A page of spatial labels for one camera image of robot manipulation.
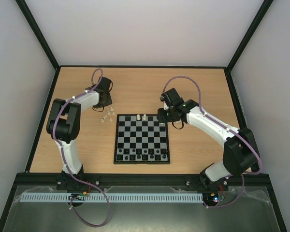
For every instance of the black chess pieces row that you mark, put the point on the black chess pieces row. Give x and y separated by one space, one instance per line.
142 155

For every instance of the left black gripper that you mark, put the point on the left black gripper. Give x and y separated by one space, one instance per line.
109 102

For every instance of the black and silver chessboard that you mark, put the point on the black and silver chessboard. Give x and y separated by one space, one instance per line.
133 133

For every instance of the black aluminium frame rail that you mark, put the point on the black aluminium frame rail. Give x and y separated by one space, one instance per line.
188 182

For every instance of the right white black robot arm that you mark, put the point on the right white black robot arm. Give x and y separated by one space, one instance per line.
239 146

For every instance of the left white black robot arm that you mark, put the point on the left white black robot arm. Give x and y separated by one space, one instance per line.
64 124

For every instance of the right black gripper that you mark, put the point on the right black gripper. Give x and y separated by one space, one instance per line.
163 116

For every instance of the grey slotted cable duct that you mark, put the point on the grey slotted cable duct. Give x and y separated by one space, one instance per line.
113 198

